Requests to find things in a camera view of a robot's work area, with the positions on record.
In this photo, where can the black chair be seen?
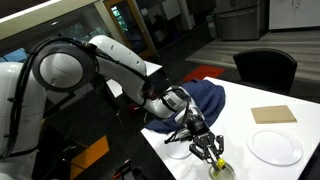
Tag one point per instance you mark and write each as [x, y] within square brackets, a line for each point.
[265, 68]

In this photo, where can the wood framed glass door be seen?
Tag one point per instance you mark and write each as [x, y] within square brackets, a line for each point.
[123, 20]

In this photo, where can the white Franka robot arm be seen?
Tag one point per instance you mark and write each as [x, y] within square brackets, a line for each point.
[116, 56]

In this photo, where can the brown cardboard square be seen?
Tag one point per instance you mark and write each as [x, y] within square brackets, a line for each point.
[273, 114]

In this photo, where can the grey trash bin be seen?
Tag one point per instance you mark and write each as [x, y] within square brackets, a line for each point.
[212, 26]

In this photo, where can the blue cloth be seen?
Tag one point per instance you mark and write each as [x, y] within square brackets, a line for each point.
[210, 100]

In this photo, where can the white kitchen base cabinets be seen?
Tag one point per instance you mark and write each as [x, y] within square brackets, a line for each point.
[293, 15]

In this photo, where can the large white plate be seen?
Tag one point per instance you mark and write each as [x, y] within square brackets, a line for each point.
[276, 148]

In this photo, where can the stainless steel refrigerator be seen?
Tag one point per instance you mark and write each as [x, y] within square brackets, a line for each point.
[238, 23]

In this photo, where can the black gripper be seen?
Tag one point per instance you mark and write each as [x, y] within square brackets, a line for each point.
[199, 128]

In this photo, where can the yellow marker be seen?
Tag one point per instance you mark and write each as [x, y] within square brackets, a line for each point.
[220, 163]

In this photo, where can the small white plate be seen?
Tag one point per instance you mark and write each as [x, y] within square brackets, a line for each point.
[176, 151]

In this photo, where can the white paper cup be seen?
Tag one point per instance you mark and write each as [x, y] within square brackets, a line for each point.
[230, 174]

